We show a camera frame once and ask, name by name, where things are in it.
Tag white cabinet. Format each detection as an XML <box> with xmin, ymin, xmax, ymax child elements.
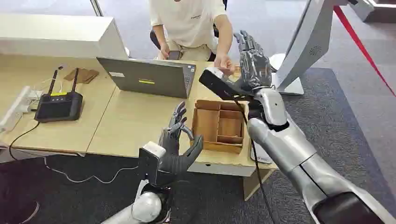
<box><xmin>0</xmin><ymin>13</ymin><xmax>129</xmax><ymax>60</ymax></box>

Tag black remote controller with antennas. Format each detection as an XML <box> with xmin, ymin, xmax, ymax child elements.
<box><xmin>34</xmin><ymin>68</ymin><xmax>84</xmax><ymax>124</ymax></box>

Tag person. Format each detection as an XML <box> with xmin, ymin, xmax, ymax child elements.
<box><xmin>149</xmin><ymin>0</ymin><xmax>236</xmax><ymax>77</ymax></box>

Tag white floor cable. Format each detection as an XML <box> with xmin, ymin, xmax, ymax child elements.
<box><xmin>43</xmin><ymin>156</ymin><xmax>139</xmax><ymax>184</ymax></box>

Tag black controller cable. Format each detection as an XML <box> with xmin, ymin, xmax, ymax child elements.
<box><xmin>8</xmin><ymin>121</ymin><xmax>40</xmax><ymax>161</ymax></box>

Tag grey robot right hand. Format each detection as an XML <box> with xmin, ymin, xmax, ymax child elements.
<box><xmin>233</xmin><ymin>30</ymin><xmax>273</xmax><ymax>93</ymax></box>

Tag wooden compartment box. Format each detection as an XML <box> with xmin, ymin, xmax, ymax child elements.
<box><xmin>191</xmin><ymin>99</ymin><xmax>250</xmax><ymax>154</ymax></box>

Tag brown wooden coasters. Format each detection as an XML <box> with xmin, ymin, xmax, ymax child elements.
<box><xmin>63</xmin><ymin>68</ymin><xmax>100</xmax><ymax>84</ymax></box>

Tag white platform base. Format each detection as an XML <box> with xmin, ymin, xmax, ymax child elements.
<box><xmin>349</xmin><ymin>0</ymin><xmax>396</xmax><ymax>24</ymax></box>

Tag white power adapter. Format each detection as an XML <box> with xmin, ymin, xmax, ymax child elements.
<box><xmin>27</xmin><ymin>90</ymin><xmax>43</xmax><ymax>112</ymax></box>

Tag metal pole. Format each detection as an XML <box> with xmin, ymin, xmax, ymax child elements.
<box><xmin>90</xmin><ymin>0</ymin><xmax>104</xmax><ymax>17</ymax></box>

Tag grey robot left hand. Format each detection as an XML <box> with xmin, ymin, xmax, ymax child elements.
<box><xmin>157</xmin><ymin>101</ymin><xmax>204</xmax><ymax>186</ymax></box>

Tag red barrier ribbon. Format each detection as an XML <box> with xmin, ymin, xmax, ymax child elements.
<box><xmin>333</xmin><ymin>5</ymin><xmax>396</xmax><ymax>98</ymax></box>

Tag white power strip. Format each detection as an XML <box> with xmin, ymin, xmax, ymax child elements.
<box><xmin>0</xmin><ymin>86</ymin><xmax>32</xmax><ymax>133</ymax></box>

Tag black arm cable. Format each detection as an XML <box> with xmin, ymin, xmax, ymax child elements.
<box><xmin>233</xmin><ymin>98</ymin><xmax>276</xmax><ymax>224</ymax></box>

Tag white card with red print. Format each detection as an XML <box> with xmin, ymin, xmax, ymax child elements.
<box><xmin>250</xmin><ymin>141</ymin><xmax>274</xmax><ymax>165</ymax></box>

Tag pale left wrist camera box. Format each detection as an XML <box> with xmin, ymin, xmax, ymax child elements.
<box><xmin>138</xmin><ymin>141</ymin><xmax>167</xmax><ymax>186</ymax></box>

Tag grey laptop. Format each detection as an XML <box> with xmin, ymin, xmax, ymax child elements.
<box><xmin>96</xmin><ymin>57</ymin><xmax>197</xmax><ymax>99</ymax></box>

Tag white kiosk stand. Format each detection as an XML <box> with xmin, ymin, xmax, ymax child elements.
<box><xmin>268</xmin><ymin>0</ymin><xmax>352</xmax><ymax>96</ymax></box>

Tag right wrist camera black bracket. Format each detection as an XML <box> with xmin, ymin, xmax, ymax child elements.
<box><xmin>198</xmin><ymin>67</ymin><xmax>256</xmax><ymax>102</ymax></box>

